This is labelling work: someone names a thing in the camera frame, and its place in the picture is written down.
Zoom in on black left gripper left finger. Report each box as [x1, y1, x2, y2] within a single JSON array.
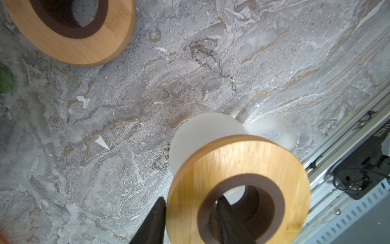
[[129, 197, 166, 244]]

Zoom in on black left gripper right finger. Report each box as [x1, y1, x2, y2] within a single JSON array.
[[216, 195, 256, 244]]

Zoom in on wooden ring dripper stand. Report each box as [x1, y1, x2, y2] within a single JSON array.
[[166, 135, 311, 244]]

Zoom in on frosted white mug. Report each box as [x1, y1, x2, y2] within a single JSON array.
[[169, 112, 297, 176]]

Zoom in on green glass dripper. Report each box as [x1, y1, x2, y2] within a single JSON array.
[[0, 64, 13, 94]]

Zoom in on orange glass pitcher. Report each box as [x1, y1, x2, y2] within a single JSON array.
[[0, 234, 9, 244]]

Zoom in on aluminium rail base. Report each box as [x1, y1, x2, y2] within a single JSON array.
[[295, 87, 390, 244]]

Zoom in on perforated cable duct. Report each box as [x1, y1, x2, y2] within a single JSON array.
[[294, 180, 390, 244]]

